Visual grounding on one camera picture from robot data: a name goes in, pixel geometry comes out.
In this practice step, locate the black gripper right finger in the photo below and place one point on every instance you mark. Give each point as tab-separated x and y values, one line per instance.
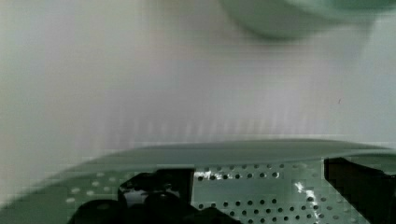
370	191

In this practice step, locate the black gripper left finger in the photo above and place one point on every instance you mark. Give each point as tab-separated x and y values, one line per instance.
160	197

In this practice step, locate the mint green oval strainer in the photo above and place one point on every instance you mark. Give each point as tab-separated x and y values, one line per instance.
255	182

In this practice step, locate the mint green mug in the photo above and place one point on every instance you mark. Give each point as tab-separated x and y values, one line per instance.
301	18

